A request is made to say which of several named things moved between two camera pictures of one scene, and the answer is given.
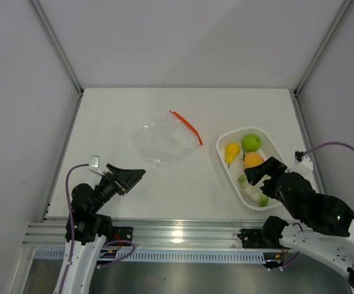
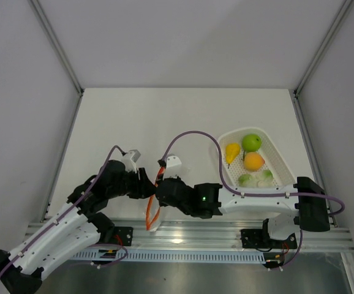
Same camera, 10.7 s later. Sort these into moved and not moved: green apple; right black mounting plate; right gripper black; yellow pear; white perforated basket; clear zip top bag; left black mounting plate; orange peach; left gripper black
Moved: clear zip top bag; right gripper black; left gripper black
Not moved: yellow pear; green apple; white perforated basket; right black mounting plate; orange peach; left black mounting plate
